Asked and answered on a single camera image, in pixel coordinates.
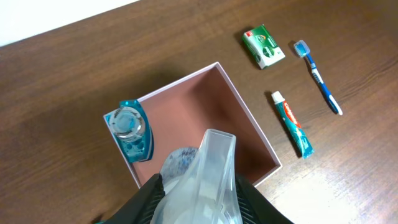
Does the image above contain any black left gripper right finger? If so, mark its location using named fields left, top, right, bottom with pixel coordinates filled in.
left=235, top=174, right=293, bottom=224

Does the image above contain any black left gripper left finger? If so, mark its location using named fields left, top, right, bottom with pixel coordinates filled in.
left=97, top=173, right=165, bottom=224

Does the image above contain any clear purple spray bottle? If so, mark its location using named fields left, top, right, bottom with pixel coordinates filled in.
left=150, top=129, right=243, bottom=224

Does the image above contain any blue mouthwash bottle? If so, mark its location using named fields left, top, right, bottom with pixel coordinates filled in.
left=104, top=100, right=154, bottom=164

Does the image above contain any green soap box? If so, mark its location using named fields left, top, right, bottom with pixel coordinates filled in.
left=242, top=24, right=285, bottom=69

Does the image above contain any green red toothpaste tube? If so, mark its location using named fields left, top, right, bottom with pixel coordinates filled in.
left=271, top=91, right=314, bottom=159

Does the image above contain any pink cardboard box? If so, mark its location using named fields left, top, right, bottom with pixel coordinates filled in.
left=103, top=61, right=283, bottom=189

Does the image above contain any blue white toothbrush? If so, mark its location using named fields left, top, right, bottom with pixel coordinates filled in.
left=294, top=40, right=343, bottom=116

